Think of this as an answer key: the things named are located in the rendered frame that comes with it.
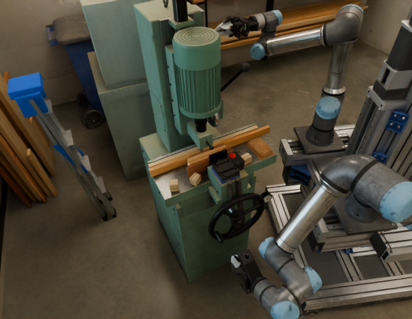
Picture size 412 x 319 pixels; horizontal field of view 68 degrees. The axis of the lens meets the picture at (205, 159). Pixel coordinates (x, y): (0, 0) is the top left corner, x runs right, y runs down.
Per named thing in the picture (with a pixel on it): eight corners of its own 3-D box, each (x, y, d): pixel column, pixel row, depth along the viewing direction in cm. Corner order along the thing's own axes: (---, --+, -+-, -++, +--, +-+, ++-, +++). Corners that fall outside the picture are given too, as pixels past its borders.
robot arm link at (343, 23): (358, 47, 129) (252, 66, 157) (361, 36, 136) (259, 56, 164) (355, 19, 123) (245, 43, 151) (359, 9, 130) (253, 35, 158)
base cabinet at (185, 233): (188, 283, 199) (178, 221, 149) (157, 217, 236) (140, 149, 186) (247, 254, 213) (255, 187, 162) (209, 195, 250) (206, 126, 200)
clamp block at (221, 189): (220, 200, 137) (220, 187, 131) (206, 180, 146) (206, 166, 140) (248, 188, 142) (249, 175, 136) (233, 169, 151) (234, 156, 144)
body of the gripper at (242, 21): (238, 23, 144) (259, 18, 147) (228, 18, 149) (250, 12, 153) (237, 40, 149) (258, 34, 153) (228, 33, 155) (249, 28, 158)
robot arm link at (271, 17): (282, 28, 158) (285, 11, 152) (264, 33, 155) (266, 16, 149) (273, 23, 164) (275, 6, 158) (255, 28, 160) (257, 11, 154)
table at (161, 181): (173, 224, 133) (172, 216, 128) (149, 178, 152) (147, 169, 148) (288, 175, 151) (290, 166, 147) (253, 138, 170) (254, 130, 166)
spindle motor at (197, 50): (190, 125, 124) (183, 50, 102) (173, 102, 136) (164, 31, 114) (228, 112, 129) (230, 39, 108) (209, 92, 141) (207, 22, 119)
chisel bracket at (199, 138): (200, 152, 143) (199, 138, 137) (187, 135, 152) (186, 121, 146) (214, 147, 145) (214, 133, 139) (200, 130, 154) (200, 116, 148)
